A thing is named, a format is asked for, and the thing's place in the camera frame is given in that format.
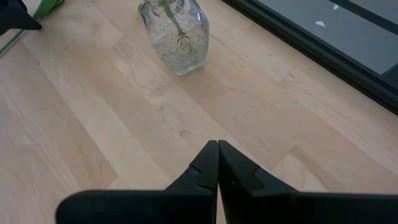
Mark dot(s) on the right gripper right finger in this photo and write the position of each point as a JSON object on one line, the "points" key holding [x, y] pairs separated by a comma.
{"points": [[248, 199]]}

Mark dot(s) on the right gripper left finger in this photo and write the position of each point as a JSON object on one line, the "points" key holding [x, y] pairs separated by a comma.
{"points": [[192, 199]]}

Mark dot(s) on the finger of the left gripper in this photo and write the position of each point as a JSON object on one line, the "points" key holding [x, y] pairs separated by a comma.
{"points": [[14, 15]]}

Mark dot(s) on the peach artificial tulip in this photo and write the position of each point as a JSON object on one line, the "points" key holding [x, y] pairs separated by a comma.
{"points": [[46, 6], [169, 14]]}

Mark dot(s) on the clear glass vase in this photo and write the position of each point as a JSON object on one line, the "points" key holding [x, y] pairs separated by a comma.
{"points": [[192, 46]]}

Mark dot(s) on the black metal table frame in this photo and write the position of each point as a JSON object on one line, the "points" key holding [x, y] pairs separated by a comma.
{"points": [[311, 46]]}

